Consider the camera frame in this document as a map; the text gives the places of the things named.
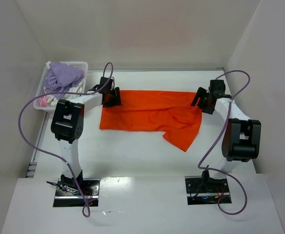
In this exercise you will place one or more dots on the orange t shirt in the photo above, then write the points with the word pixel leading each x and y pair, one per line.
pixel 170 112

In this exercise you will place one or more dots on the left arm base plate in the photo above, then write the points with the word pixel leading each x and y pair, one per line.
pixel 70 197

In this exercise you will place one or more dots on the purple t shirt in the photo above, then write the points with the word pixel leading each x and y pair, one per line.
pixel 60 77

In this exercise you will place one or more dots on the white t shirt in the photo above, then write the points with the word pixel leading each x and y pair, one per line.
pixel 73 92

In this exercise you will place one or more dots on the pink cloth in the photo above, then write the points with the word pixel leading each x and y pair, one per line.
pixel 43 101

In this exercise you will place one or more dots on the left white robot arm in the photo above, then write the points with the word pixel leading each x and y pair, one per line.
pixel 67 126

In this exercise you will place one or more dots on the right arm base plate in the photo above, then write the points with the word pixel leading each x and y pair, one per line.
pixel 208 193

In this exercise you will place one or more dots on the white plastic laundry basket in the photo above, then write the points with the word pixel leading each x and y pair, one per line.
pixel 40 91

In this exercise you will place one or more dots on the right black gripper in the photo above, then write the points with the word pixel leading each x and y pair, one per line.
pixel 201 100

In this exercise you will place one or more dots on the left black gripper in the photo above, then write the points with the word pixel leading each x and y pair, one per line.
pixel 114 97

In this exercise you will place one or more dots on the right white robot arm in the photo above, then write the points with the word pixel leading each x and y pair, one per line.
pixel 240 134

